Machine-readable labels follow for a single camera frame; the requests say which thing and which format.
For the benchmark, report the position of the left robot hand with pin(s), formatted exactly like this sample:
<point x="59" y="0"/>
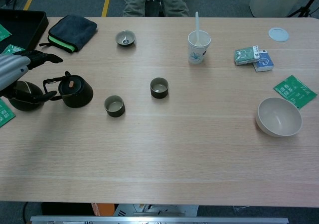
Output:
<point x="15" y="64"/>

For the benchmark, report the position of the black teapot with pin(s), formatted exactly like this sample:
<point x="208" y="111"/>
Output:
<point x="77" y="94"/>

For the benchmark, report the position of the white robot base unit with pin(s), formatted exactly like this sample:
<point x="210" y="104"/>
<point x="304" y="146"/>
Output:
<point x="157" y="210"/>

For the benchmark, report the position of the dark teacup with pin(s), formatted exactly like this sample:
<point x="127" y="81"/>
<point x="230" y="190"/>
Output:
<point x="114" y="112"/>
<point x="159" y="94"/>

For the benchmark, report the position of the small grey bowl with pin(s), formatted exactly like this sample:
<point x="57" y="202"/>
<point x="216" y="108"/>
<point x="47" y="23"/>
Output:
<point x="125" y="38"/>

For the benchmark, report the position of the white paper cup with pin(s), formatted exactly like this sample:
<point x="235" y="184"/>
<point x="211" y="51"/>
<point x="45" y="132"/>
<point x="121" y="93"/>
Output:
<point x="197" y="54"/>

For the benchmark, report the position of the green tea packet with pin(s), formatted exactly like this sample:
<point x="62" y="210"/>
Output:
<point x="295" y="90"/>
<point x="11" y="49"/>
<point x="5" y="114"/>
<point x="3" y="32"/>

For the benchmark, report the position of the black tray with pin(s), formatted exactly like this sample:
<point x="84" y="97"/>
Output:
<point x="25" y="27"/>

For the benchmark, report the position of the dark grey folded towel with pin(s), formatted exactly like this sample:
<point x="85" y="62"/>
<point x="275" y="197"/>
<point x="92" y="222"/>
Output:
<point x="73" y="30"/>

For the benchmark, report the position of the person in khaki trousers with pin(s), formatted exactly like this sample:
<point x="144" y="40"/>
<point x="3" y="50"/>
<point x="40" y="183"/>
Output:
<point x="133" y="0"/>

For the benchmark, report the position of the orange panel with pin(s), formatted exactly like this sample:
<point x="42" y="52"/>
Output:
<point x="102" y="209"/>

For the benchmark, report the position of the white plastic spoon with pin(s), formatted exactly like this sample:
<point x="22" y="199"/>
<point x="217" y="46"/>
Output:
<point x="197" y="27"/>

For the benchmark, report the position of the green tissue pack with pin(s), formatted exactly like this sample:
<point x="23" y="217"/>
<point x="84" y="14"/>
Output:
<point x="245" y="56"/>

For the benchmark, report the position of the blue and white box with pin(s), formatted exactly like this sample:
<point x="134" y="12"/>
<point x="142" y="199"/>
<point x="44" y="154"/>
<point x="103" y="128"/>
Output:
<point x="265" y="62"/>

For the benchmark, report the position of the white storage bin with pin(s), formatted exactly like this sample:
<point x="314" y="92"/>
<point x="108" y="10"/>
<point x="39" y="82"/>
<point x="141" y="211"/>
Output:
<point x="274" y="5"/>

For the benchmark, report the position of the beige bowl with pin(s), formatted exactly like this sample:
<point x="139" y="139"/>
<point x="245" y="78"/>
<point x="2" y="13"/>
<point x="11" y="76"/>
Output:
<point x="279" y="117"/>

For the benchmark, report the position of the black tripod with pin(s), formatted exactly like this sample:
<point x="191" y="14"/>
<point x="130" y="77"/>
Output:
<point x="304" y="8"/>

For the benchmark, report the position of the aluminium rail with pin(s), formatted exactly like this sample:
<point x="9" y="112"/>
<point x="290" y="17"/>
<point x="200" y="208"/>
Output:
<point x="159" y="220"/>

